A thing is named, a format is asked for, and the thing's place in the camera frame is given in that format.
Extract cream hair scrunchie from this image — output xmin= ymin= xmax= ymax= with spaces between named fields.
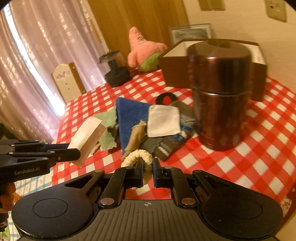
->
xmin=121 ymin=150 xmax=153 ymax=186

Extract person left hand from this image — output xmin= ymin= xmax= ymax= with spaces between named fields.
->
xmin=1 ymin=182 xmax=22 ymax=212

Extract blue white checkered cloth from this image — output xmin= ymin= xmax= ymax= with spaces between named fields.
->
xmin=1 ymin=169 xmax=53 ymax=240

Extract dark grey felt cloth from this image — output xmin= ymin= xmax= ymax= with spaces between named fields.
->
xmin=139 ymin=137 xmax=163 ymax=155

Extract green cloth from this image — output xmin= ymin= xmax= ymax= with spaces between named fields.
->
xmin=93 ymin=106 xmax=118 ymax=151

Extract beige stocking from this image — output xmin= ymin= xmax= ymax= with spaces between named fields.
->
xmin=121 ymin=120 xmax=147 ymax=161

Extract white square cloth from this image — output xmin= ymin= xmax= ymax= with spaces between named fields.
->
xmin=147 ymin=104 xmax=181 ymax=138

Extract patterned grey knit sock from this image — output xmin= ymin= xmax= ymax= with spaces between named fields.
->
xmin=154 ymin=100 xmax=195 ymax=161

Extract blue fuzzy cloth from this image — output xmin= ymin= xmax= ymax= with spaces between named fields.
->
xmin=115 ymin=97 xmax=151 ymax=154

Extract cream wooden chair back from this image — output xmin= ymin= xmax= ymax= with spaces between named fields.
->
xmin=51 ymin=62 xmax=86 ymax=103

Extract black red round patch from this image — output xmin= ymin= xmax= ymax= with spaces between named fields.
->
xmin=155 ymin=92 xmax=178 ymax=105

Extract dark lantern with glass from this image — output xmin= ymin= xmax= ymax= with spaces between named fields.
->
xmin=99 ymin=50 xmax=130 ymax=87

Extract brown cardboard box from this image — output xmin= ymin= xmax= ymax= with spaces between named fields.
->
xmin=158 ymin=39 xmax=268 ymax=101

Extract red white checkered tablecloth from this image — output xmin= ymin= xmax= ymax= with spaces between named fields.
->
xmin=57 ymin=70 xmax=295 ymax=219

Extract pale pink curtain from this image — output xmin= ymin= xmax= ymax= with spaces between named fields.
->
xmin=1 ymin=1 xmax=108 ymax=141

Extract dark brown cylindrical canister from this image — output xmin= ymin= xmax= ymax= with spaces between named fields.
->
xmin=187 ymin=39 xmax=252 ymax=151

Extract pink starfish plush toy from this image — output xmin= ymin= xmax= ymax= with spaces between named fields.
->
xmin=127 ymin=27 xmax=167 ymax=73

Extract framed grey picture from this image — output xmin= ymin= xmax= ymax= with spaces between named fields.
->
xmin=170 ymin=24 xmax=213 ymax=44

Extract orange brown curtain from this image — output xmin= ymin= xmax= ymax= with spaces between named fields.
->
xmin=88 ymin=0 xmax=189 ymax=59

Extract beige double wall socket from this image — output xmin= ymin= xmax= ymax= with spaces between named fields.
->
xmin=198 ymin=0 xmax=226 ymax=11

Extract beige wall data socket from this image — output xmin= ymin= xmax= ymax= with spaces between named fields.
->
xmin=264 ymin=0 xmax=287 ymax=23

